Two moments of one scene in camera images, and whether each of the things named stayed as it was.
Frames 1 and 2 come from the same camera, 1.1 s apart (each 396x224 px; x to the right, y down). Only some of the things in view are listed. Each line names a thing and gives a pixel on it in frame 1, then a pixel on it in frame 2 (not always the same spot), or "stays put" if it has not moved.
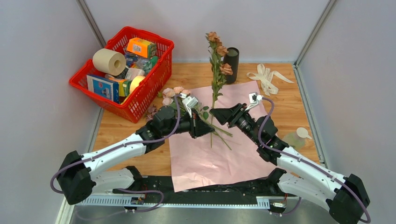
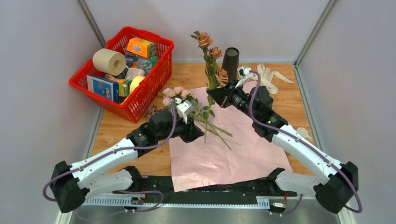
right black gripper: x=230 y=115 → x=223 y=95
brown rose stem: x=219 y=68 → x=215 y=76
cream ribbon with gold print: x=265 y=75 stays put
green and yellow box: x=124 y=87 stays put
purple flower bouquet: x=170 y=95 stays put
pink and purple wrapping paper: x=225 y=158 stays put
